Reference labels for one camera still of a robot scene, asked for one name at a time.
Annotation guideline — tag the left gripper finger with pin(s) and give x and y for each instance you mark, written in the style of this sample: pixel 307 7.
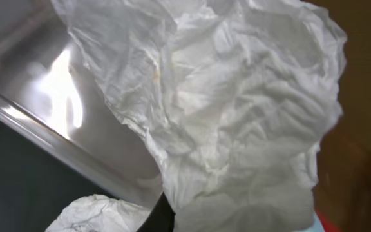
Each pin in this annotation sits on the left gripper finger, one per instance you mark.
pixel 161 218

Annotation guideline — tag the white paper towel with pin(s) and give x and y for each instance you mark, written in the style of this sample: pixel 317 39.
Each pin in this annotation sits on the white paper towel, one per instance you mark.
pixel 231 98

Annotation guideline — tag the clear plastic bin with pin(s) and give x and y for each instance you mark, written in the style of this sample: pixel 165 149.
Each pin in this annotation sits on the clear plastic bin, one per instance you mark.
pixel 49 97

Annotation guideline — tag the red plastic tray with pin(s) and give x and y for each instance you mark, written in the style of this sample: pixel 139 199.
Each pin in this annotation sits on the red plastic tray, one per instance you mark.
pixel 328 226

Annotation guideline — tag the light blue plate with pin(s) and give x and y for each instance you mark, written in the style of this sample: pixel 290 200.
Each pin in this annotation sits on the light blue plate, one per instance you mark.
pixel 316 227

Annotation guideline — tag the black plastic bin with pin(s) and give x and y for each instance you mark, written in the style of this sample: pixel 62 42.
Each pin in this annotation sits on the black plastic bin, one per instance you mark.
pixel 34 186

